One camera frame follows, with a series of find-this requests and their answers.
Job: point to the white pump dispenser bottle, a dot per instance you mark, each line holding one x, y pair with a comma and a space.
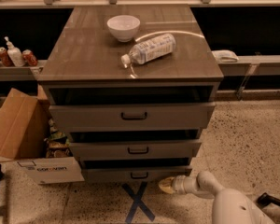
14, 54

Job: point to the clear plastic water bottle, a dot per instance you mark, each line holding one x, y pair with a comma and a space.
149, 50

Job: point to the grey bottom drawer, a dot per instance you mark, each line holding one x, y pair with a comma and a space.
133, 174

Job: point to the red soda can right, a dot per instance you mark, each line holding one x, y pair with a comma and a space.
29, 57

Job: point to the white ceramic bowl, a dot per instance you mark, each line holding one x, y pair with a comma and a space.
123, 27

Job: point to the grey drawer cabinet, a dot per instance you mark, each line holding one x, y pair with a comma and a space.
85, 68

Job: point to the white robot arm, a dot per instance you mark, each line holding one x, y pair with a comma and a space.
230, 206

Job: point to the grey drawer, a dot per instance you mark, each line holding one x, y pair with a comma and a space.
118, 118
135, 150
133, 174

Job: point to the white folded cloth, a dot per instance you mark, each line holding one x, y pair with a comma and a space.
225, 56

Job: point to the grey top drawer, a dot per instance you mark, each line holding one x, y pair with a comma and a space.
118, 118

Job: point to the red soda can left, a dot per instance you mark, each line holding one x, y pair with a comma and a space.
4, 58

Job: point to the snack bags in box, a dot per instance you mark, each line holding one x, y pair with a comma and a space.
57, 143

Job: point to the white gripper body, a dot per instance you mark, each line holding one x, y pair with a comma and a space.
178, 184

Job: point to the red soda can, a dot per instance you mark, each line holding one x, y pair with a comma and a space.
4, 58
29, 57

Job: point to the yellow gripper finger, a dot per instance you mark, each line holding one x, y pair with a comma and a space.
166, 185

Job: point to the black chair leg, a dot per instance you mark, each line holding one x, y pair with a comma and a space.
265, 199

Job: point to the grey middle drawer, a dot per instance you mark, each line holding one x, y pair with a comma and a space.
135, 150

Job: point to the brown cardboard box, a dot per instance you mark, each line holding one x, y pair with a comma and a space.
24, 126

